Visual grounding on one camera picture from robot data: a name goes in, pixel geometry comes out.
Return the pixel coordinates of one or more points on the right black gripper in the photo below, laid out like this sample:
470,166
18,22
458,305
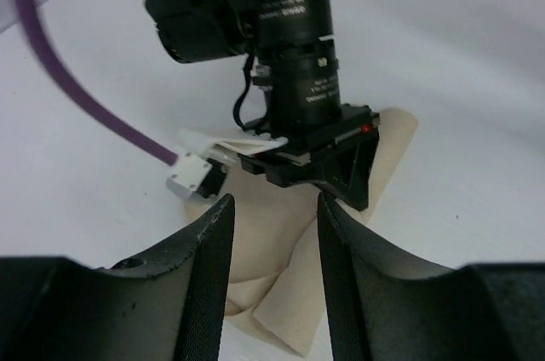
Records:
336,158

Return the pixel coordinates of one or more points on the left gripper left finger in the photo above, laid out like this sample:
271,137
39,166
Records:
164,303

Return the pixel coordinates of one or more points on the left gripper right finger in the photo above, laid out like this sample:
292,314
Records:
384,303

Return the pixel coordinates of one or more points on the beige cloth napkin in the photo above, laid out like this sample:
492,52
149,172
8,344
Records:
275,291

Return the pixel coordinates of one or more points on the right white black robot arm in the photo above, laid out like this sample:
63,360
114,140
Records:
289,48

